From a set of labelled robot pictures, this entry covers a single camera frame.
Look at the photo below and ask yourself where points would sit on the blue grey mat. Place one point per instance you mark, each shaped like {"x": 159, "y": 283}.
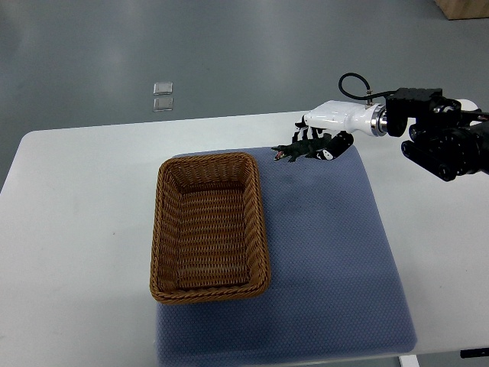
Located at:
{"x": 335, "y": 291}

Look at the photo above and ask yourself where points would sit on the dark toy crocodile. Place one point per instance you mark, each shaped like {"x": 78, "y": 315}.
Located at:
{"x": 307, "y": 148}

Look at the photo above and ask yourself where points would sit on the black table bracket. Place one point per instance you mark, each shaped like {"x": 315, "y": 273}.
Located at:
{"x": 474, "y": 353}

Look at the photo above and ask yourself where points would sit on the brown wicker basket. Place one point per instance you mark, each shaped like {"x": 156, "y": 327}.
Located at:
{"x": 209, "y": 239}

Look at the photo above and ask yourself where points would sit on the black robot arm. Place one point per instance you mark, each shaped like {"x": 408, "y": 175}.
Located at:
{"x": 445, "y": 139}

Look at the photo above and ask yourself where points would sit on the upper clear floor plate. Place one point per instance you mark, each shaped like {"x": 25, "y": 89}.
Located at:
{"x": 163, "y": 88}

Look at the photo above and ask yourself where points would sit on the clear floor plate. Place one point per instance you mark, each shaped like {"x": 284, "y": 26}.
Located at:
{"x": 163, "y": 88}
{"x": 163, "y": 103}

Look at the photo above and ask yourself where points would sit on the wooden box corner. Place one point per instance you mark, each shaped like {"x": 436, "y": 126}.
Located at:
{"x": 463, "y": 9}

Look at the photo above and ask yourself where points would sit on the lower clear floor plate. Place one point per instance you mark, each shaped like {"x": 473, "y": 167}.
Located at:
{"x": 163, "y": 103}

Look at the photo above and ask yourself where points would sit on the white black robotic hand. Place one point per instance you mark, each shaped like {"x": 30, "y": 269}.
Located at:
{"x": 340, "y": 120}

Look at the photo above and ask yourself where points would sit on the white table leg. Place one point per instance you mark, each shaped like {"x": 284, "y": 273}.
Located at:
{"x": 409, "y": 361}

